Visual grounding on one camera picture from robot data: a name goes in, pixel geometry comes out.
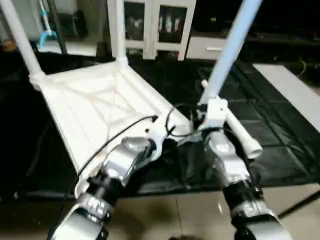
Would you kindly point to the black stand leg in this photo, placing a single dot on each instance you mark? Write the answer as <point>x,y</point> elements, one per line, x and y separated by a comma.
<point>300,205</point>

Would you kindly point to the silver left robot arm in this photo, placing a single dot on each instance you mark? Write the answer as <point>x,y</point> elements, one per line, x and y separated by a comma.
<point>120,165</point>

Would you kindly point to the white plastic table leg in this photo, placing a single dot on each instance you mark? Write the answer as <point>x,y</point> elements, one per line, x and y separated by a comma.
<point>22,40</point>
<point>227,50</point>
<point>118,30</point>
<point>242,135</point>

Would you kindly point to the blue plastic tool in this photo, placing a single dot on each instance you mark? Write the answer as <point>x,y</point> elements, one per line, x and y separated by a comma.
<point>46,32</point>

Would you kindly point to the black work mat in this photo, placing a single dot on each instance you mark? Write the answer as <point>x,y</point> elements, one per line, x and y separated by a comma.
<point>165,85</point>

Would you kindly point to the white glass-door cabinet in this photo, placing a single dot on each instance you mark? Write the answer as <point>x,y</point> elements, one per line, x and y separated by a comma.
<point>150,27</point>

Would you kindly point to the black metal pole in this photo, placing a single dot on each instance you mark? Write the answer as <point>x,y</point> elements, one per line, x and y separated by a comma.
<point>59,27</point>

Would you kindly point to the white plastic table top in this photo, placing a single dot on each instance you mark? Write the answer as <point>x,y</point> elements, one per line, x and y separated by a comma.
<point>85,105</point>

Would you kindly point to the white drawer unit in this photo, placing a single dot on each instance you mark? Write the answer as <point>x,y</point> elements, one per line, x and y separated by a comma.
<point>205,47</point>

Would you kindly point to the white flat board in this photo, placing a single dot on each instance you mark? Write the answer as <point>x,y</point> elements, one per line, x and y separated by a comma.
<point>295,92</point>

